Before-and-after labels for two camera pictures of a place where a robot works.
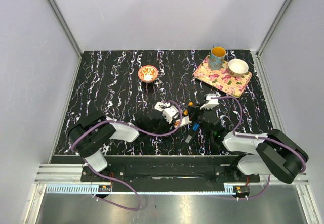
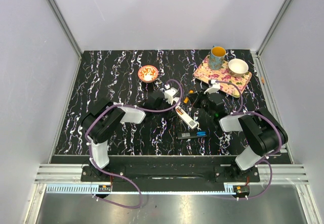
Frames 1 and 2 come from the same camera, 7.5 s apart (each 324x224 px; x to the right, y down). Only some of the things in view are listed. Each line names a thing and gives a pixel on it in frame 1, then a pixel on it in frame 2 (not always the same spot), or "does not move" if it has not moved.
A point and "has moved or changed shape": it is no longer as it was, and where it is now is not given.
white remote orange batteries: x=185 y=121 has moved or changed shape
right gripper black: x=193 y=111 to x=195 y=97
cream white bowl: x=238 y=68 does not move
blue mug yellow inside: x=217 y=57 does not move
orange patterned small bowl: x=148 y=73 does not move
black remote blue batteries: x=192 y=133 has moved or changed shape
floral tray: x=221 y=79 does not move
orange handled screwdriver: x=186 y=110 to x=186 y=99
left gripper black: x=168 y=126 to x=169 y=105
